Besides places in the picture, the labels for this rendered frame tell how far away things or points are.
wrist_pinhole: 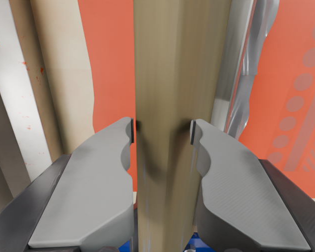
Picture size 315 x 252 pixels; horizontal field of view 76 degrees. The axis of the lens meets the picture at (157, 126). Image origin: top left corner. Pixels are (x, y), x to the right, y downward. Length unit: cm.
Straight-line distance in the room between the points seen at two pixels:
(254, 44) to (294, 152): 18
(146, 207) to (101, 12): 20
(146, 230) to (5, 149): 168
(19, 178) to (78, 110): 169
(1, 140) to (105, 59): 157
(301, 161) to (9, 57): 40
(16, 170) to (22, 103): 165
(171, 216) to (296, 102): 22
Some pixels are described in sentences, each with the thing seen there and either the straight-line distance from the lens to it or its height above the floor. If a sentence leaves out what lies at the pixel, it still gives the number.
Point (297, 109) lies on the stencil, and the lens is 33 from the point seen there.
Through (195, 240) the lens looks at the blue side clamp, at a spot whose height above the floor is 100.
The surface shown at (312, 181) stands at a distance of 42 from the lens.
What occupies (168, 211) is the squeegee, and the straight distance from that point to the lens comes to 16.
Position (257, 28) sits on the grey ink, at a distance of 26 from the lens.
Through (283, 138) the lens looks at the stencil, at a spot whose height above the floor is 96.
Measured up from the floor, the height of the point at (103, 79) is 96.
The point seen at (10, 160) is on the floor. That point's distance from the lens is 187.
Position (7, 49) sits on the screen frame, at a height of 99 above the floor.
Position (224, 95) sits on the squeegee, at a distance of 16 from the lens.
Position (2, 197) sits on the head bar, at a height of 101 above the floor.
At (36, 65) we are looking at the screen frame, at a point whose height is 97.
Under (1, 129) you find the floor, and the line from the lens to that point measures 173.
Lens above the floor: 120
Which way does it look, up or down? 62 degrees down
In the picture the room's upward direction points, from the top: 180 degrees clockwise
